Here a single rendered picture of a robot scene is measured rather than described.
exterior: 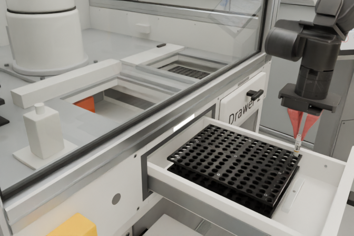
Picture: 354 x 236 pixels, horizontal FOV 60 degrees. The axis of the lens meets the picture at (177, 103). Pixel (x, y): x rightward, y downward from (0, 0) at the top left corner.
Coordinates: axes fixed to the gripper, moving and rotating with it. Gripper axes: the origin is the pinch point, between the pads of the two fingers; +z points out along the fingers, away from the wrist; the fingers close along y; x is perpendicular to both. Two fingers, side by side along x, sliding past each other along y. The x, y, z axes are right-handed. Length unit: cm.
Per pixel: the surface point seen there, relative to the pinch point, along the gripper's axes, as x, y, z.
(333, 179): -3.5, -8.1, 9.5
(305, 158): -3.6, -1.7, 6.9
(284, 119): -161, 36, 77
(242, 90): -19.5, 20.6, 2.2
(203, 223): -8, 23, 46
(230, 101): -12.1, 20.7, 3.0
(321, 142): -87, 2, 46
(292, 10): -160, 46, -3
